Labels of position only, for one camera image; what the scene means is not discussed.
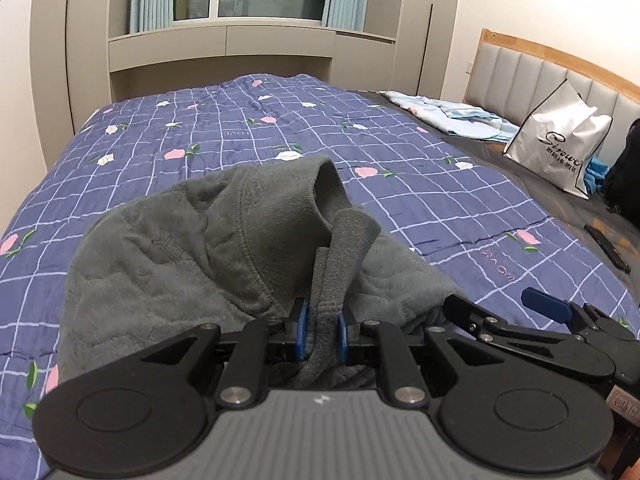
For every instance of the blue checked floral quilt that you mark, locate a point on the blue checked floral quilt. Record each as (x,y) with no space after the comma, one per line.
(400,170)

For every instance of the white shopping bag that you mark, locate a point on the white shopping bag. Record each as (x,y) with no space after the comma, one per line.
(555,145)

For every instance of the beige tall wardrobe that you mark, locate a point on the beige tall wardrobe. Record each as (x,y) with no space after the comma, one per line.
(75,70)
(410,35)

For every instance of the wooden padded headboard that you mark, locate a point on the wooden padded headboard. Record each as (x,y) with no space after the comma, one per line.
(540,67)

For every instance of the beige window bench cabinet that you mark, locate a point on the beige window bench cabinet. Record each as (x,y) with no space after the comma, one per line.
(220,47)

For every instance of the blue crumpled cloth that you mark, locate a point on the blue crumpled cloth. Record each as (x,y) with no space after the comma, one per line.
(596,174)

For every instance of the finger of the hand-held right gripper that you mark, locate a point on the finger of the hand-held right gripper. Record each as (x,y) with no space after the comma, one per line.
(550,355)
(547,305)

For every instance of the light blue folded clothes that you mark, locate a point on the light blue folded clothes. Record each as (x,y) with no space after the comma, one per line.
(475,122)
(407,102)

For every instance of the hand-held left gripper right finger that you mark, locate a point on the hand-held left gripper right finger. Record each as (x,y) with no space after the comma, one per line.
(345,335)

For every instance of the black backpack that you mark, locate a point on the black backpack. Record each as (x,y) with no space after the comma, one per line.
(625,175)

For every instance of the black remote control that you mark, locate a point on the black remote control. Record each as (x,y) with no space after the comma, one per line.
(607,247)

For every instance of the grey fleece pants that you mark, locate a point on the grey fleece pants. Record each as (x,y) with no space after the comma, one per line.
(175,260)

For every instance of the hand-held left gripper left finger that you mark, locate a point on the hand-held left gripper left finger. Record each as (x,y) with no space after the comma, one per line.
(300,332)

